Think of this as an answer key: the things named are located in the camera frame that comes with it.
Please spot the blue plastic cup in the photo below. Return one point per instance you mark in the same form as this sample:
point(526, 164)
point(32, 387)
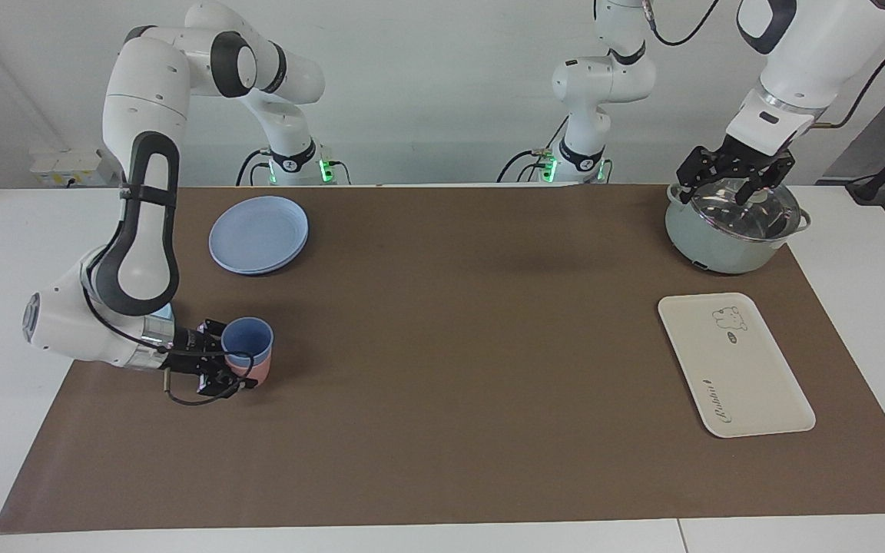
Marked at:
point(246, 338)

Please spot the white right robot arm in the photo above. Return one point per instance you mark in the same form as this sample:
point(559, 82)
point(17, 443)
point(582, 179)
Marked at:
point(143, 92)

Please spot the pink plastic cup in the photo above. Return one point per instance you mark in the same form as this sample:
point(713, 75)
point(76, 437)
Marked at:
point(256, 371)

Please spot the brown paper table mat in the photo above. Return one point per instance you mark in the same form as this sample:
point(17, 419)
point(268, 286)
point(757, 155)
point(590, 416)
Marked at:
point(450, 369)

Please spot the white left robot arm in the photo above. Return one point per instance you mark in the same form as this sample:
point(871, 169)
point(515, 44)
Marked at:
point(803, 61)

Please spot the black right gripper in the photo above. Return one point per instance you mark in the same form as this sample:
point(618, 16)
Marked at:
point(195, 352)

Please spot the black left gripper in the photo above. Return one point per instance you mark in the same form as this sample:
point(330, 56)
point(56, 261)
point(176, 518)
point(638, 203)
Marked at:
point(742, 161)

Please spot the cream tray with rabbit print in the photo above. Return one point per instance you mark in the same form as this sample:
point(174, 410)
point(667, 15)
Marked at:
point(734, 369)

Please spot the pale green cooking pot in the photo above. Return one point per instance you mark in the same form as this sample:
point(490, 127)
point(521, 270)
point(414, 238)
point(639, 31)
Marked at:
point(711, 246)

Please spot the blue round plate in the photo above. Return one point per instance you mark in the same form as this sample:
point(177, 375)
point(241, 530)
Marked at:
point(258, 234)

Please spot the glass pot lid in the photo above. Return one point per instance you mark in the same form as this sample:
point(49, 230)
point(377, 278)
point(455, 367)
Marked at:
point(742, 219)

